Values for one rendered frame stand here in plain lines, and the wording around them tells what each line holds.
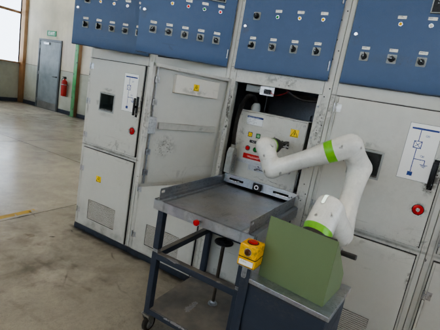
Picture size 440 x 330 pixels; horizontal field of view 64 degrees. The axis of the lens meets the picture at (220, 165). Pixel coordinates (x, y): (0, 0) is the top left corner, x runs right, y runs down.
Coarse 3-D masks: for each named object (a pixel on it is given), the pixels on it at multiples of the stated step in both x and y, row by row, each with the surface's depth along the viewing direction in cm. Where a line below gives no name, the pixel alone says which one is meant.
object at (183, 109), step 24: (168, 72) 210; (192, 72) 218; (168, 96) 214; (192, 96) 226; (216, 96) 236; (144, 120) 206; (168, 120) 219; (192, 120) 231; (216, 120) 245; (144, 144) 209; (168, 144) 224; (192, 144) 237; (216, 144) 251; (144, 168) 216; (168, 168) 229; (192, 168) 242
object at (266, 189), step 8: (224, 176) 254; (232, 176) 251; (240, 184) 248; (248, 184) 245; (264, 184) 240; (264, 192) 240; (272, 192) 237; (280, 192) 234; (288, 192) 231; (296, 192) 232
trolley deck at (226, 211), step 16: (208, 192) 225; (224, 192) 231; (240, 192) 238; (160, 208) 194; (176, 208) 189; (192, 208) 191; (208, 208) 195; (224, 208) 200; (240, 208) 205; (256, 208) 210; (272, 208) 216; (208, 224) 179; (224, 224) 176; (240, 224) 180; (240, 240) 171
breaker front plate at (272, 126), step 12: (240, 120) 245; (264, 120) 236; (276, 120) 232; (288, 120) 228; (240, 132) 246; (264, 132) 237; (276, 132) 233; (288, 132) 229; (300, 132) 225; (240, 144) 247; (252, 144) 242; (300, 144) 226; (240, 156) 248; (240, 168) 248; (252, 168) 244; (252, 180) 245; (264, 180) 240; (276, 180) 236; (288, 180) 232
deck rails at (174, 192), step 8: (216, 176) 245; (184, 184) 212; (192, 184) 220; (200, 184) 229; (208, 184) 238; (216, 184) 247; (160, 192) 193; (168, 192) 200; (176, 192) 207; (184, 192) 214; (192, 192) 218; (160, 200) 193; (168, 200) 196; (288, 200) 214; (280, 208) 204; (288, 208) 218; (264, 216) 182; (256, 224) 174; (264, 224) 185; (248, 232) 168
